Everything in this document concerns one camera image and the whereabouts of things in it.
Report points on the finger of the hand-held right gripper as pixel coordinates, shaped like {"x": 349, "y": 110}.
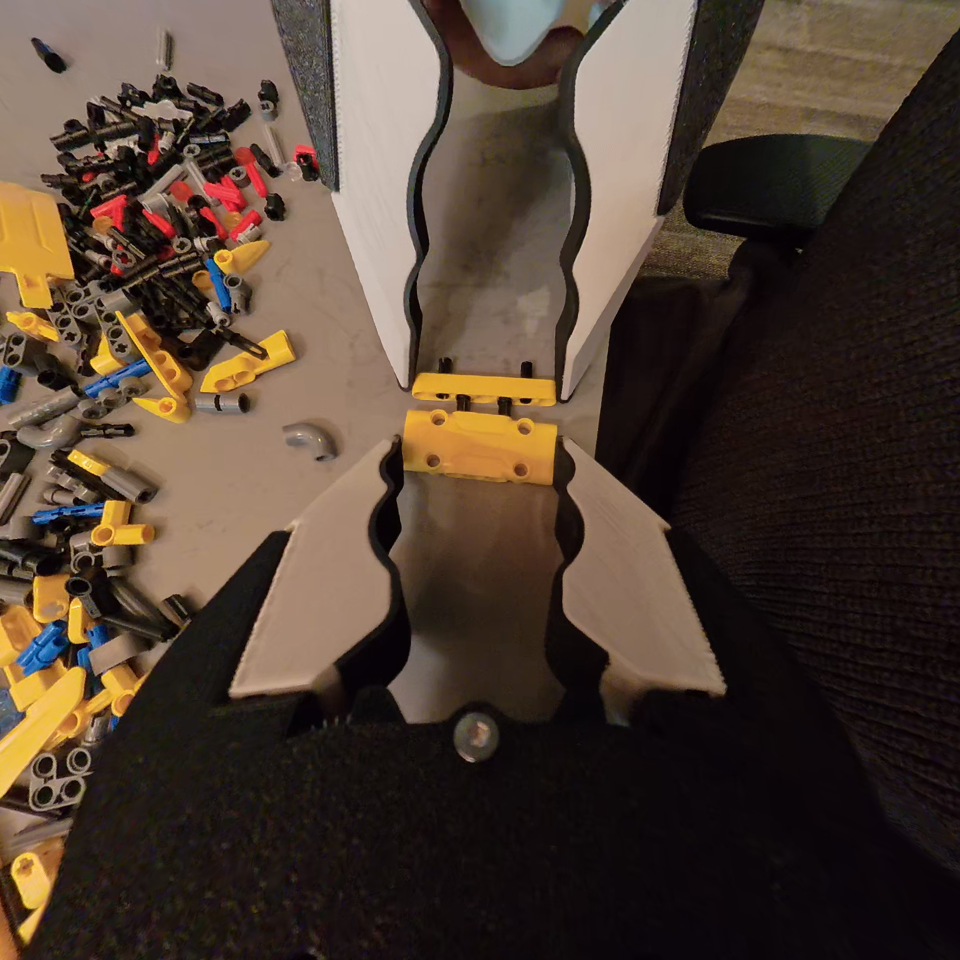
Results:
{"x": 622, "y": 150}
{"x": 375, "y": 150}

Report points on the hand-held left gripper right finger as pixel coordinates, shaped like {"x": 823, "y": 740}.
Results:
{"x": 637, "y": 600}

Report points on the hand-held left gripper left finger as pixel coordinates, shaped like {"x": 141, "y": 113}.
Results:
{"x": 315, "y": 600}

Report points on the yellow rectangular panel brick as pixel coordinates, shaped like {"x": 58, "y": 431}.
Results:
{"x": 480, "y": 450}

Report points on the yellow beam with black pins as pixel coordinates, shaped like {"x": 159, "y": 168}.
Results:
{"x": 487, "y": 388}

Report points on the grey curved elbow brick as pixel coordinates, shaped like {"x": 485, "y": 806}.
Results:
{"x": 304, "y": 435}

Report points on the black chair armrest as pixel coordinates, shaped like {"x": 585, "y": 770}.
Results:
{"x": 765, "y": 180}

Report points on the grey axle pin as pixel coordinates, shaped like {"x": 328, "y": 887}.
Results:
{"x": 164, "y": 49}

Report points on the pile of black red pins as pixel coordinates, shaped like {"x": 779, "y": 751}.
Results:
{"x": 172, "y": 262}

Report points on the black connector pin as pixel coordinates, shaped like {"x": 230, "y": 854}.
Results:
{"x": 47, "y": 55}

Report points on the pile of yellow blue bricks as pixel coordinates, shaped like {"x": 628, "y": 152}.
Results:
{"x": 161, "y": 360}

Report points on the large yellow panel brick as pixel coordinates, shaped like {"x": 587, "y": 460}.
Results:
{"x": 30, "y": 232}

